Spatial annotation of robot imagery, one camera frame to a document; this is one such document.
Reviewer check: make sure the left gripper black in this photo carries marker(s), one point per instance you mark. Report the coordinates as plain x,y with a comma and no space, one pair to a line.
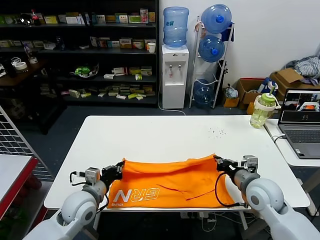
110,173

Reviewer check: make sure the blue water jug lying sideways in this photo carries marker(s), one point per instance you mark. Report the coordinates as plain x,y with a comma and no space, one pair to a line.
211,48
216,18
203,93

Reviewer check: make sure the upright blue water jug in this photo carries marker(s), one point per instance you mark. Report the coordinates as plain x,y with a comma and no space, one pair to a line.
175,27

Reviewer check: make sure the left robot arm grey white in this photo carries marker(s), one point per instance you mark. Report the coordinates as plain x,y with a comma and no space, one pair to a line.
75,210

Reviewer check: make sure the dark brown wooden table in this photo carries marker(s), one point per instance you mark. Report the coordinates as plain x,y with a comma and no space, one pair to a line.
22,76

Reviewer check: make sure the small yellow cardboard box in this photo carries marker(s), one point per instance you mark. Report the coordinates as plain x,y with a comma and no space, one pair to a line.
231,102

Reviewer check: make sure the open cardboard box red rim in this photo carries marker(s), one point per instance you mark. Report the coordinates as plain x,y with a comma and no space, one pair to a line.
246,96

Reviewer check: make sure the white tape roll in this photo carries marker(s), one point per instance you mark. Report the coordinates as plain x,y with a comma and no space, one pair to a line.
20,65

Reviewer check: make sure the glass bowl with green contents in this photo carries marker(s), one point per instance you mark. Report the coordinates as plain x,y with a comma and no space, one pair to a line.
83,71

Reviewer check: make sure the black object beside rack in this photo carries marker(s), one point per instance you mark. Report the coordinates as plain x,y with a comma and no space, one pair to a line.
223,75

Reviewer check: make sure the wrist camera box silver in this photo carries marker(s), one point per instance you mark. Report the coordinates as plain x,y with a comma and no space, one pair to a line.
92,176
250,163

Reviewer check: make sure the grey open laptop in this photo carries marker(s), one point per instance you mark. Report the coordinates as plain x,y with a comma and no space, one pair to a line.
302,135

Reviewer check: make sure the black shelf unit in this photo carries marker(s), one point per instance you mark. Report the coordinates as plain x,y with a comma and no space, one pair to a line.
75,52

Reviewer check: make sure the box with orange label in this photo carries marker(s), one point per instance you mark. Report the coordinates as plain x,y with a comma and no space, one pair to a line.
125,43

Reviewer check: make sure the white side table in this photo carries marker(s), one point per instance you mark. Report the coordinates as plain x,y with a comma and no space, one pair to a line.
277,147

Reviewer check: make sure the grey plastic bag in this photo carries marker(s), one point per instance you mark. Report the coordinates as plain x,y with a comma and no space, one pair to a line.
231,92

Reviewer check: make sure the right wrist camera box silver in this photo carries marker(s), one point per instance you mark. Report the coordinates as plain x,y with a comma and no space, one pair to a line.
250,163

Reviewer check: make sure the small clear plastic bottle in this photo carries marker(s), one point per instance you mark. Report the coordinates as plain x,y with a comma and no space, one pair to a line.
30,53

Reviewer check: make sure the cola bottle red label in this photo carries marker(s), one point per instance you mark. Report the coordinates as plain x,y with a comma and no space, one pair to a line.
35,18

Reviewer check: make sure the clear bottle with green lid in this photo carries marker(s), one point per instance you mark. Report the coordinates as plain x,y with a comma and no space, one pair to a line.
260,115

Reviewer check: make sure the white power strip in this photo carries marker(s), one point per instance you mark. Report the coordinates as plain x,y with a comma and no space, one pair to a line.
197,215

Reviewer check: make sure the pink box on shelf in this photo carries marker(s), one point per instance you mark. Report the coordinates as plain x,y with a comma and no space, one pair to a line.
144,16

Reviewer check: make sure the white water dispenser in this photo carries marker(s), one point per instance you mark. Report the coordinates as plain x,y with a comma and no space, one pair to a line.
175,80

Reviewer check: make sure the white paper cup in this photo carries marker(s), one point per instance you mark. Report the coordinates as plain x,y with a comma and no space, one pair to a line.
151,48

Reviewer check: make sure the orange t-shirt with white print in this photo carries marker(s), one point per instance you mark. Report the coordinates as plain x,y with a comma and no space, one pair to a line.
170,185

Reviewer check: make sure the large brown cardboard box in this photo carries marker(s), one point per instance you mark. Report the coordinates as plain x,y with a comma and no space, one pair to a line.
287,77

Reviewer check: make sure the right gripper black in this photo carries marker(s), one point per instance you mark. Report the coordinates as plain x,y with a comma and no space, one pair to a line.
230,166

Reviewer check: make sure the white metal jug rack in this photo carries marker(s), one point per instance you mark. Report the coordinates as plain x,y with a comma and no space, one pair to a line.
221,75

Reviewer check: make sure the pile of striped clothes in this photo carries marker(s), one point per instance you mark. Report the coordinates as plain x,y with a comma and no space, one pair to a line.
306,66

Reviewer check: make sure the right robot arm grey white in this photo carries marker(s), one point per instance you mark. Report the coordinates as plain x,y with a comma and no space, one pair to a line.
265,200

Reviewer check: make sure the left wrist camera box silver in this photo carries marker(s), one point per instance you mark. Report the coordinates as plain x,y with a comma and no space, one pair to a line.
92,176

